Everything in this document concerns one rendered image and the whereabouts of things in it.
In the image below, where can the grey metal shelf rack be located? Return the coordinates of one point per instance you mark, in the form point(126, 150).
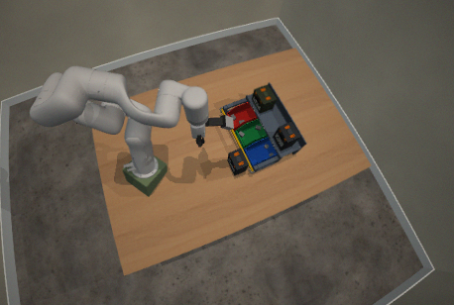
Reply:
point(272, 119)

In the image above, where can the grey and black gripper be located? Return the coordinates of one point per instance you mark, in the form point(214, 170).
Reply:
point(198, 133)

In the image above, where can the green open bin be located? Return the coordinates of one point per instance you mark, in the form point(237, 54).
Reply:
point(251, 134)

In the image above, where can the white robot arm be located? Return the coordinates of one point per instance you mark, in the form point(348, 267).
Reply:
point(68, 94)

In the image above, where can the blue open bin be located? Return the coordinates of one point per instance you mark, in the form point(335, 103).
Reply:
point(256, 153)

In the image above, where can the red bin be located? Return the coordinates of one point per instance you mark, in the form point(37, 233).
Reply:
point(242, 112)

